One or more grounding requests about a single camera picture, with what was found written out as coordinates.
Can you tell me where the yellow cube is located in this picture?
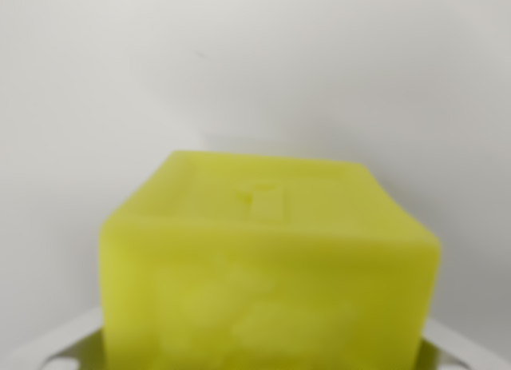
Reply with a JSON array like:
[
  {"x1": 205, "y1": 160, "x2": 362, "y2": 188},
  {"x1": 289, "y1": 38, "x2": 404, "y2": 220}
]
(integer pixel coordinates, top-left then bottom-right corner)
[{"x1": 97, "y1": 149, "x2": 442, "y2": 370}]

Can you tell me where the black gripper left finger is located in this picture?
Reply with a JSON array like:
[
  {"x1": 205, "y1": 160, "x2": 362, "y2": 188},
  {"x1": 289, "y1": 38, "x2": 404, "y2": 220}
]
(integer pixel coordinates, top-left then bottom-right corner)
[{"x1": 10, "y1": 305, "x2": 109, "y2": 370}]

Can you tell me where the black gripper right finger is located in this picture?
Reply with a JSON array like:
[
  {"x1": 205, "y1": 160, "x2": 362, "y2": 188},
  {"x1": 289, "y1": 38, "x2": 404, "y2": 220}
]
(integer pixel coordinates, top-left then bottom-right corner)
[{"x1": 421, "y1": 316, "x2": 511, "y2": 370}]

